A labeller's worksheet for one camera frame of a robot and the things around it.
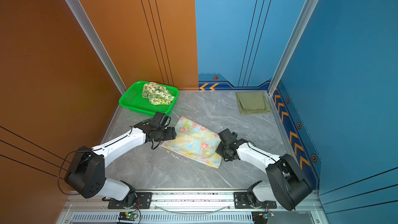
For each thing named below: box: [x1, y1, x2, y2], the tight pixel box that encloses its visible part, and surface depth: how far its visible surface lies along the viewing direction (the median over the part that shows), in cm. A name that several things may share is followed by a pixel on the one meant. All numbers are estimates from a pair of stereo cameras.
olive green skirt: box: [235, 90, 272, 115], surface depth 114 cm
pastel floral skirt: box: [161, 116, 223, 170], surface depth 93 cm
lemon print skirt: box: [141, 81, 176, 106], surface depth 107 cm
